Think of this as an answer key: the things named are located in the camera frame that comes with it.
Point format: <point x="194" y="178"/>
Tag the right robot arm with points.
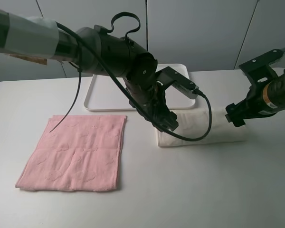
<point x="265" y="98"/>

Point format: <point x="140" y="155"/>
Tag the white plastic tray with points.
<point x="104" y="96"/>

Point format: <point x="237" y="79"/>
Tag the white towel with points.
<point x="194" y="123"/>

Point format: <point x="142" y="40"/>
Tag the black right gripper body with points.
<point x="252" y="107"/>

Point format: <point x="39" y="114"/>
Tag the pink towel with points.
<point x="82" y="154"/>

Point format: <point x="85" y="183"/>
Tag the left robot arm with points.
<point x="95" y="51"/>

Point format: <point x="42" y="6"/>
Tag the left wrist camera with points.
<point x="169" y="77"/>

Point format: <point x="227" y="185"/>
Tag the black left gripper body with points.
<point x="153" y="102"/>

